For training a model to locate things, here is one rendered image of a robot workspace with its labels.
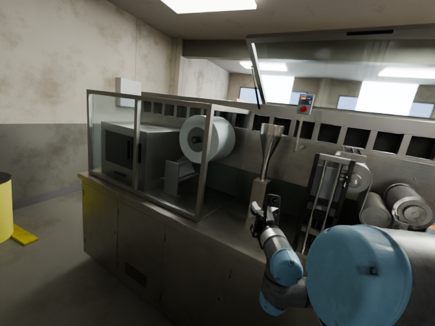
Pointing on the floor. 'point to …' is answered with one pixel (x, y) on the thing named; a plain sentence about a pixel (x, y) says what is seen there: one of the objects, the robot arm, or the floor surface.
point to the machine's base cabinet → (177, 267)
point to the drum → (6, 207)
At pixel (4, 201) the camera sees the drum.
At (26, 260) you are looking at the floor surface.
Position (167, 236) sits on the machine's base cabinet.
